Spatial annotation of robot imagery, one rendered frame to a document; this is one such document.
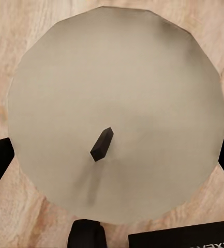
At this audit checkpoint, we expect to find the pillar candle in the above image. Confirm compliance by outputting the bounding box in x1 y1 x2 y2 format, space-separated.
7 6 224 225

